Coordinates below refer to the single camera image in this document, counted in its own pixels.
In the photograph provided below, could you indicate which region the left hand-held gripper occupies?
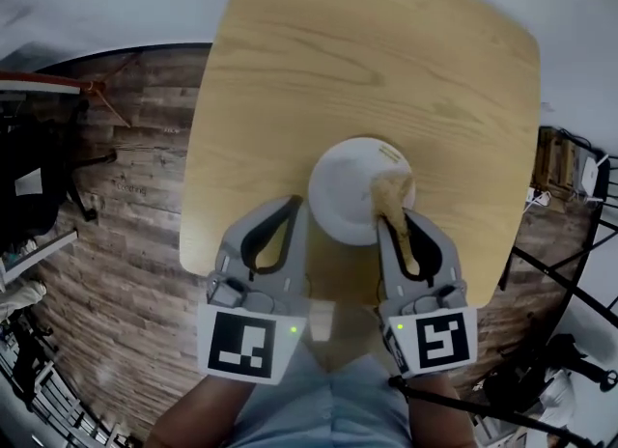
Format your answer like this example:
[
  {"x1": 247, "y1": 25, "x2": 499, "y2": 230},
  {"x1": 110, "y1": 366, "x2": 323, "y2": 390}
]
[{"x1": 196, "y1": 193, "x2": 311, "y2": 387}]

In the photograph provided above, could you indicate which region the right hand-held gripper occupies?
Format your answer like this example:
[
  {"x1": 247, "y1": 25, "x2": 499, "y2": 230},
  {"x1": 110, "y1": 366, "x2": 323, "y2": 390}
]
[{"x1": 375, "y1": 208, "x2": 480, "y2": 380}]

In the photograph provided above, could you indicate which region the white round plate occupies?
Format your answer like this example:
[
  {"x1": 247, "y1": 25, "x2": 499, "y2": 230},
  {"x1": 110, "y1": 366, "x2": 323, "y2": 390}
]
[{"x1": 307, "y1": 135, "x2": 417, "y2": 247}]

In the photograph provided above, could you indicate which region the person's right forearm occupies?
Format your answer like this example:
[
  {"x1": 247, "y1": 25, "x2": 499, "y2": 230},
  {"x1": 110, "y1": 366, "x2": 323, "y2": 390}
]
[{"x1": 405, "y1": 371, "x2": 477, "y2": 448}]

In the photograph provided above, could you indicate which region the person's left forearm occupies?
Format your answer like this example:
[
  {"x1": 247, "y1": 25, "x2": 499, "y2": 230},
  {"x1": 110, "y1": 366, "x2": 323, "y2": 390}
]
[{"x1": 144, "y1": 373, "x2": 257, "y2": 448}]

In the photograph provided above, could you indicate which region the person's light blue shirt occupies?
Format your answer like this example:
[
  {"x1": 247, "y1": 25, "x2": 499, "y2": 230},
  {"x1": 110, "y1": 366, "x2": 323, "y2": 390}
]
[{"x1": 231, "y1": 339, "x2": 416, "y2": 448}]

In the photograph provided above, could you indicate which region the wooden crate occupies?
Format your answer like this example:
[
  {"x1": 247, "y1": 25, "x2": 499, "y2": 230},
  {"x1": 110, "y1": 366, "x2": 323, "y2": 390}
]
[{"x1": 533, "y1": 126, "x2": 588, "y2": 196}]

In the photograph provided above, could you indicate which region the white router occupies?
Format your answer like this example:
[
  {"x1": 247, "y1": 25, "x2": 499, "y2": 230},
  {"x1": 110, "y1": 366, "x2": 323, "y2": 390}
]
[{"x1": 581, "y1": 154, "x2": 610, "y2": 196}]

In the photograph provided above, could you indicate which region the black office chair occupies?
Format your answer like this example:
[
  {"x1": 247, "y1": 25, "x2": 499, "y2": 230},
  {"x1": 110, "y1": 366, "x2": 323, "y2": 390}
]
[{"x1": 0, "y1": 98, "x2": 120, "y2": 254}]

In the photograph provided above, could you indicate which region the black metal rack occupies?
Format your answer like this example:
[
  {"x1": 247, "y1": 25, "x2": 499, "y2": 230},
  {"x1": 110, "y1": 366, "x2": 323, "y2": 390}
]
[{"x1": 0, "y1": 315, "x2": 141, "y2": 448}]

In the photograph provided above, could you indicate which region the white desk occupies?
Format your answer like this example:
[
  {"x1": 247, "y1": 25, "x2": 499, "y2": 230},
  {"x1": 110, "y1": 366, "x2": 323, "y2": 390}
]
[{"x1": 0, "y1": 79, "x2": 82, "y2": 288}]

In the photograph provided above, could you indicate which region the red-brown coat rack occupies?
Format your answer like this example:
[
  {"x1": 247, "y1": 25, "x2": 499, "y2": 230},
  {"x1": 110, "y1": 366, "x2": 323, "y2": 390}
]
[{"x1": 0, "y1": 52, "x2": 139, "y2": 129}]

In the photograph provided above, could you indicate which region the black metal frame stand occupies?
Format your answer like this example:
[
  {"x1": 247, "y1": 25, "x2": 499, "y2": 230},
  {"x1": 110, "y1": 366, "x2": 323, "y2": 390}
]
[{"x1": 499, "y1": 194, "x2": 618, "y2": 322}]

